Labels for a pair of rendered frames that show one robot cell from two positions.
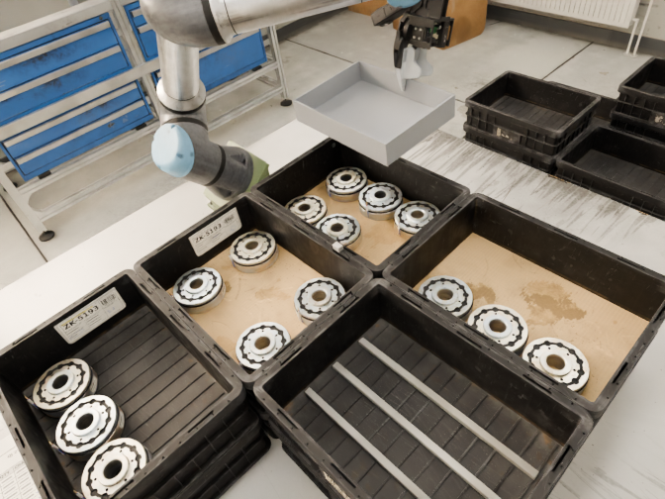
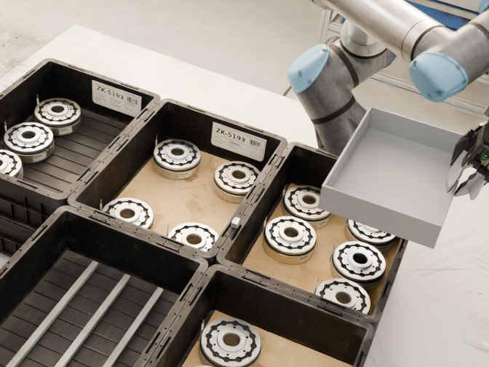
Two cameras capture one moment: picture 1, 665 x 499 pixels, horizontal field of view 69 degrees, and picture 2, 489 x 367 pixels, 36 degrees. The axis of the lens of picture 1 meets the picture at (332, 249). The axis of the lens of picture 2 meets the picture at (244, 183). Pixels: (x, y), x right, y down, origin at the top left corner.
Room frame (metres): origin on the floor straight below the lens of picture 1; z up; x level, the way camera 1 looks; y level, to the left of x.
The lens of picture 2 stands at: (0.08, -0.82, 1.88)
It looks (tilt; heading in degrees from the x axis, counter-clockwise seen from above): 40 degrees down; 54
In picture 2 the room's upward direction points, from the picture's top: 9 degrees clockwise
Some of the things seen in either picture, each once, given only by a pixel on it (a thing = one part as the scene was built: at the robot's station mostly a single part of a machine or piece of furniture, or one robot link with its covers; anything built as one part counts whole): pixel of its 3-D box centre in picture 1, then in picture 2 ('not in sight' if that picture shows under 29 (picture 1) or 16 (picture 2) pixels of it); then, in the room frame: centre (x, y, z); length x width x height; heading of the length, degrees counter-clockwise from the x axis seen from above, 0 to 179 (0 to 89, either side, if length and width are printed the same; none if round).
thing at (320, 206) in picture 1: (305, 209); (308, 202); (0.87, 0.05, 0.86); 0.10 x 0.10 x 0.01
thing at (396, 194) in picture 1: (380, 196); (359, 261); (0.87, -0.13, 0.86); 0.10 x 0.10 x 0.01
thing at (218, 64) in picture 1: (205, 37); not in sight; (2.76, 0.48, 0.60); 0.72 x 0.03 x 0.56; 126
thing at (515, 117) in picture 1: (522, 149); not in sight; (1.59, -0.84, 0.37); 0.40 x 0.30 x 0.45; 36
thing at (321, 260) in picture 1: (254, 290); (183, 192); (0.64, 0.17, 0.87); 0.40 x 0.30 x 0.11; 37
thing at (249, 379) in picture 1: (248, 273); (185, 172); (0.64, 0.17, 0.92); 0.40 x 0.30 x 0.02; 37
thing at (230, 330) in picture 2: (444, 295); (231, 340); (0.55, -0.19, 0.86); 0.05 x 0.05 x 0.01
